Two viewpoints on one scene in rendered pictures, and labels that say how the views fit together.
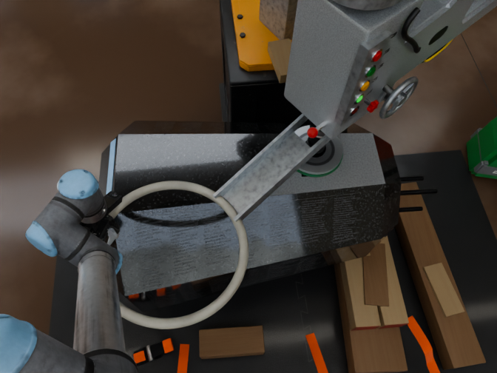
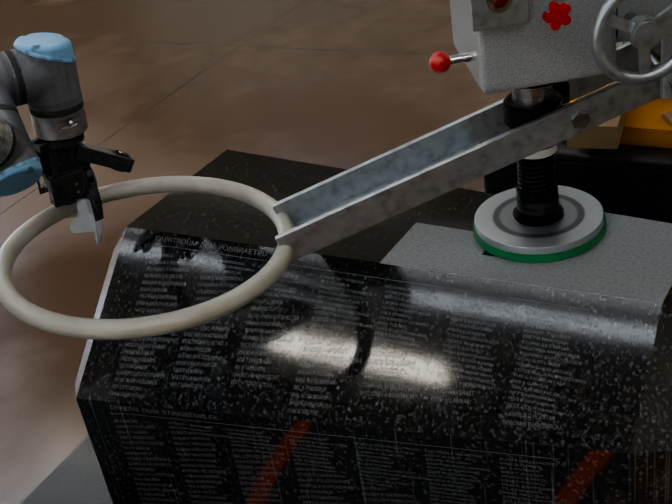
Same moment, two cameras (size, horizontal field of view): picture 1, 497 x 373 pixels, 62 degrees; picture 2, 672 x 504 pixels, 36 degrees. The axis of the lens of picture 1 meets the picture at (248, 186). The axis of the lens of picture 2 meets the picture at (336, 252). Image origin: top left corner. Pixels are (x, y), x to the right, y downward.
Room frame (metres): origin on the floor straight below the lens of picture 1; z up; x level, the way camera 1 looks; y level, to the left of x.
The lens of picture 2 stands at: (-0.49, -0.97, 1.72)
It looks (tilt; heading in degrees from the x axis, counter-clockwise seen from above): 31 degrees down; 42
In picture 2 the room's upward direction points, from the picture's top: 10 degrees counter-clockwise
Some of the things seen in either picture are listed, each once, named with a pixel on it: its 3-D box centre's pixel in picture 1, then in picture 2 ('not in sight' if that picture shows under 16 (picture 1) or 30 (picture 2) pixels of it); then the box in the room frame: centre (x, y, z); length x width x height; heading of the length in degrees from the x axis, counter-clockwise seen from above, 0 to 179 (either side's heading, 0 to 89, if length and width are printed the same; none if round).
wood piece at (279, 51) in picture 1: (284, 60); (598, 116); (1.32, -0.13, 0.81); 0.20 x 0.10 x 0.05; 16
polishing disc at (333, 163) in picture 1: (314, 149); (538, 217); (0.84, -0.24, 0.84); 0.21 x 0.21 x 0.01
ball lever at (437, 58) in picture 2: (317, 128); (455, 59); (0.71, -0.20, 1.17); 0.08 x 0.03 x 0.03; 132
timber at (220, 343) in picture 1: (231, 342); not in sight; (0.23, 0.05, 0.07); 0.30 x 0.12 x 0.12; 96
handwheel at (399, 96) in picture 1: (389, 91); (635, 24); (0.84, -0.41, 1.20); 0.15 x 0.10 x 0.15; 132
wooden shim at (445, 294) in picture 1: (443, 289); not in sight; (0.51, -0.98, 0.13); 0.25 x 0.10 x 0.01; 17
